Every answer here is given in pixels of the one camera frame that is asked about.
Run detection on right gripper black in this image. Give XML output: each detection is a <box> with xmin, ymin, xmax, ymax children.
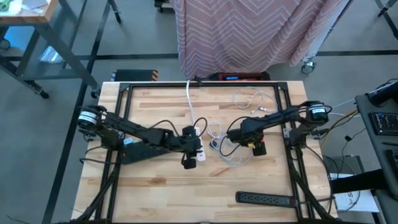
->
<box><xmin>226</xmin><ymin>127</ymin><xmax>268</xmax><ymax>157</ymax></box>

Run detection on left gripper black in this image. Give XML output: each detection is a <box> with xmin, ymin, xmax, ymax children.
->
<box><xmin>172</xmin><ymin>125</ymin><xmax>203</xmax><ymax>170</ymax></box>

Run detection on white power strip with cord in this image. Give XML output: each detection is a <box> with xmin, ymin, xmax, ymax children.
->
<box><xmin>185</xmin><ymin>80</ymin><xmax>207</xmax><ymax>162</ymax></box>

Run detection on slim black power strip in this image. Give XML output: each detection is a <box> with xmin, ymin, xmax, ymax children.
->
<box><xmin>235</xmin><ymin>191</ymin><xmax>299</xmax><ymax>208</ymax></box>

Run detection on large black power strip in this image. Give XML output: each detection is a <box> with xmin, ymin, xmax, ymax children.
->
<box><xmin>119</xmin><ymin>141</ymin><xmax>177</xmax><ymax>165</ymax></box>

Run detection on red and black toolbox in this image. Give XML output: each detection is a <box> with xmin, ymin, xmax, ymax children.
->
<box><xmin>214</xmin><ymin>71</ymin><xmax>271</xmax><ymax>82</ymax></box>

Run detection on black box with orange stripes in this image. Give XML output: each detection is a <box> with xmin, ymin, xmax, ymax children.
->
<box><xmin>111</xmin><ymin>68</ymin><xmax>159</xmax><ymax>82</ymax></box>

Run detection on metal rack with caster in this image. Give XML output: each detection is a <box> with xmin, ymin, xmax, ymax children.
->
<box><xmin>300</xmin><ymin>0</ymin><xmax>354</xmax><ymax>75</ymax></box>

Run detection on black beam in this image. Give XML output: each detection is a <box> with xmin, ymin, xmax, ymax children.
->
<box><xmin>330</xmin><ymin>169</ymin><xmax>389</xmax><ymax>195</ymax></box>

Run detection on white printed paper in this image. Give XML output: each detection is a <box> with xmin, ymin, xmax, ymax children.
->
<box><xmin>334</xmin><ymin>172</ymin><xmax>379</xmax><ymax>213</ymax></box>

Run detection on grey desk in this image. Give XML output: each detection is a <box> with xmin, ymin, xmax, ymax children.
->
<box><xmin>354</xmin><ymin>93</ymin><xmax>398</xmax><ymax>224</ymax></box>

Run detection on pink chevron cloth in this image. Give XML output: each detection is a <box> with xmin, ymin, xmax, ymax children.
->
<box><xmin>172</xmin><ymin>0</ymin><xmax>354</xmax><ymax>80</ymax></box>

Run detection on black keypad device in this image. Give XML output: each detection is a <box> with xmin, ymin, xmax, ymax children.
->
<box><xmin>369</xmin><ymin>111</ymin><xmax>398</xmax><ymax>136</ymax></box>

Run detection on black desk device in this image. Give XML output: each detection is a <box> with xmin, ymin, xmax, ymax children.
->
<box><xmin>365</xmin><ymin>80</ymin><xmax>398</xmax><ymax>107</ymax></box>

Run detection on black cart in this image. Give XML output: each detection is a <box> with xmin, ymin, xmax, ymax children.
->
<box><xmin>154</xmin><ymin>0</ymin><xmax>175</xmax><ymax>13</ymax></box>

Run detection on black stand leg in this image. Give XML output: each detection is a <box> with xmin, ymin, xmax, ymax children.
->
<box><xmin>107</xmin><ymin>0</ymin><xmax>123</xmax><ymax>24</ymax></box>
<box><xmin>374</xmin><ymin>0</ymin><xmax>398</xmax><ymax>32</ymax></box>

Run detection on clear plastic bag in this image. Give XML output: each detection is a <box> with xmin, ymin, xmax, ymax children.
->
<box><xmin>37</xmin><ymin>45</ymin><xmax>63</xmax><ymax>65</ymax></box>

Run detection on wooden side table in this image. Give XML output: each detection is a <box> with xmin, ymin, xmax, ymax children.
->
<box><xmin>0</xmin><ymin>0</ymin><xmax>101</xmax><ymax>100</ymax></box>

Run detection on white paper sheets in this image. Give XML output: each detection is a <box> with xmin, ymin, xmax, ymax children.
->
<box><xmin>0</xmin><ymin>0</ymin><xmax>49</xmax><ymax>16</ymax></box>

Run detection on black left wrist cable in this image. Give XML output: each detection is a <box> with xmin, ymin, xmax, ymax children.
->
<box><xmin>148</xmin><ymin>116</ymin><xmax>208</xmax><ymax>139</ymax></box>

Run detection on thin white coiled cable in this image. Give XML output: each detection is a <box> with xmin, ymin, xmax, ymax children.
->
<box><xmin>231</xmin><ymin>86</ymin><xmax>279</xmax><ymax>113</ymax></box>

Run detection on black metal table frame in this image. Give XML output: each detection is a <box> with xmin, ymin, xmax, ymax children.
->
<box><xmin>73</xmin><ymin>81</ymin><xmax>338</xmax><ymax>224</ymax></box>

